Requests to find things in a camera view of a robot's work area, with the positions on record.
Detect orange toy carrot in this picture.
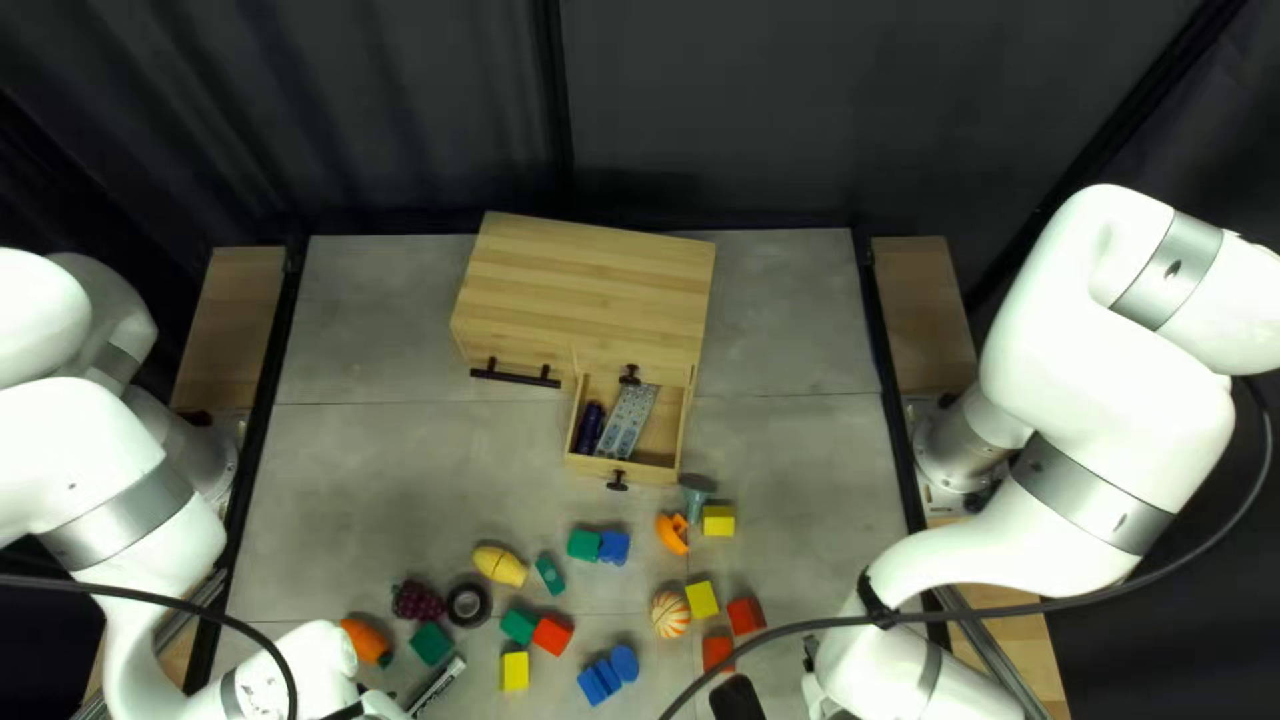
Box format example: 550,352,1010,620
338,617,393,669

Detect purple toy grapes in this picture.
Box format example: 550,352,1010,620
390,578,447,623

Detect orange striped toy ball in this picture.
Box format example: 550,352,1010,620
650,590,693,641

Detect blue arch toy block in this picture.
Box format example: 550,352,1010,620
576,658,623,707

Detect pale grey remote control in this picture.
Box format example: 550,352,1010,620
598,383,661,461

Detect black tape roll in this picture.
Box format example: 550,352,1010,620
444,580,493,629

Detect white marker pen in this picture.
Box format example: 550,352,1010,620
405,655,468,719

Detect black frame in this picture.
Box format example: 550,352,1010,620
75,0,1251,720

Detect wooden chest of drawers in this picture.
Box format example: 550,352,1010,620
449,210,717,493

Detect yellow toy corn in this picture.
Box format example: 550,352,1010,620
472,543,529,589

